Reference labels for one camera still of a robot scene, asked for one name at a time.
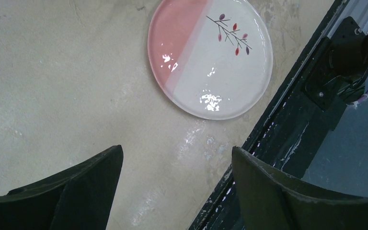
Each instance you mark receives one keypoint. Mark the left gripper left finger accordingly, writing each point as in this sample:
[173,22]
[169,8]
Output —
[77,198]

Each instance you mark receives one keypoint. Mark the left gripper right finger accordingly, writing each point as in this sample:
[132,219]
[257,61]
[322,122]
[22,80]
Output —
[271,199]

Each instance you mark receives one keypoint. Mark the large white bottom plate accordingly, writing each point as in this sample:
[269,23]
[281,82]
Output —
[211,58]

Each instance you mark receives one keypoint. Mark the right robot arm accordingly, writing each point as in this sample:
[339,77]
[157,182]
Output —
[350,57]

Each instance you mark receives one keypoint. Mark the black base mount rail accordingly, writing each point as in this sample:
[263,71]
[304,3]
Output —
[316,126]

